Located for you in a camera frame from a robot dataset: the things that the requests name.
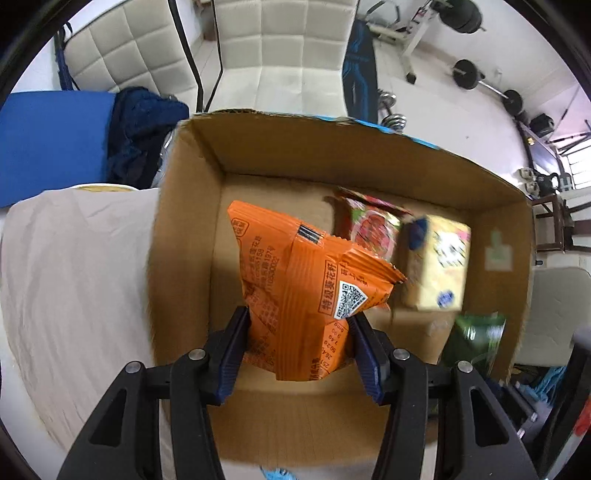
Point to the white padded chair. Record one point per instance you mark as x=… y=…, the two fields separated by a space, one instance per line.
x=129 y=55
x=281 y=50

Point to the white weight bench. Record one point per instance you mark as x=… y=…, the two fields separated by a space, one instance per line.
x=411 y=32

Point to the chrome dumbbell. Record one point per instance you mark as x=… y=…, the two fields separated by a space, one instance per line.
x=392 y=110

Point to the cardboard box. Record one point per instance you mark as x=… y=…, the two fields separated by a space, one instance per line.
x=323 y=258

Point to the blue cushion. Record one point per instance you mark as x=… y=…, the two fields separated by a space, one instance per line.
x=51 y=143

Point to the orange snack packet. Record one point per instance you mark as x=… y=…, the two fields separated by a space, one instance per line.
x=295 y=295

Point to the black barbell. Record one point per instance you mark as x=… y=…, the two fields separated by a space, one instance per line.
x=489 y=85

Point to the black kettlebell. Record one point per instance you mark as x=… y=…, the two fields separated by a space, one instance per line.
x=545 y=182

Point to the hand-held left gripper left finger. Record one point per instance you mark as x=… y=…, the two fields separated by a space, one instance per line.
x=229 y=364

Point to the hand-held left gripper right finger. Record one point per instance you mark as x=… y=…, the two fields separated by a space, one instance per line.
x=367 y=364

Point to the beige tablecloth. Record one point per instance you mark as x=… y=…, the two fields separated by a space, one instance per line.
x=78 y=300

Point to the red and green snack packet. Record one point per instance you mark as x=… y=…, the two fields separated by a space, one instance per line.
x=371 y=226

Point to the dark blue knitted cloth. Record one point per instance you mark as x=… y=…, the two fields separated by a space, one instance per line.
x=138 y=134

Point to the yellow tissue pack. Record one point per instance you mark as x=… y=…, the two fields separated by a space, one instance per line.
x=436 y=263

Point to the blue and black bag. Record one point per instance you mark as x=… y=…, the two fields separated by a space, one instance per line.
x=360 y=78

